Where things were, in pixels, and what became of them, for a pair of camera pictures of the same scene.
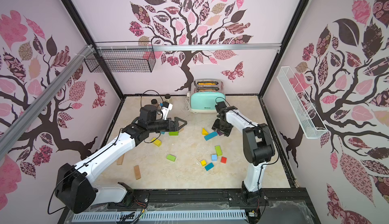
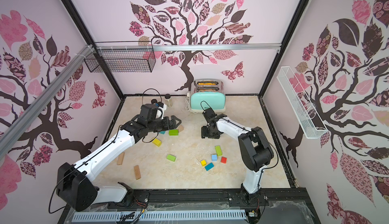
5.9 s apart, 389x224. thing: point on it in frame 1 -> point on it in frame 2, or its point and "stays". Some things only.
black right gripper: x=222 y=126 -> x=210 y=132
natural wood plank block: x=137 y=172 stays
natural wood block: x=120 y=161 stays
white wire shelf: x=311 y=121 stays
